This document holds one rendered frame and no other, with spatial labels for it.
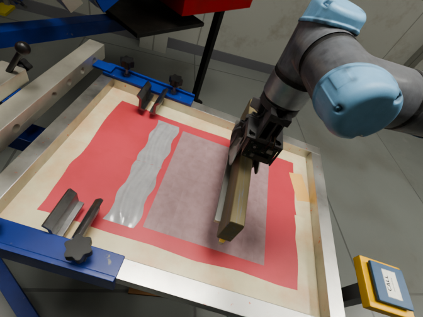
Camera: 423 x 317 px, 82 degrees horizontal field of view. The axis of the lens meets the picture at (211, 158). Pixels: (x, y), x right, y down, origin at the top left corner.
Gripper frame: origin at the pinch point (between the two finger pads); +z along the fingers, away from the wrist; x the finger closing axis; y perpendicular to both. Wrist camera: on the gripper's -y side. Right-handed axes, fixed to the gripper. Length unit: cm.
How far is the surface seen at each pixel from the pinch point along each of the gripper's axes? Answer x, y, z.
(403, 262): 177, -60, 109
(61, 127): -44.5, 0.3, 10.2
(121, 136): -31.9, -6.7, 13.6
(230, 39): -12, -263, 80
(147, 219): -16.1, 14.7, 13.7
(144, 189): -19.6, 7.7, 13.3
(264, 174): 12.3, -11.2, 13.7
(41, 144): -45.2, 6.9, 10.2
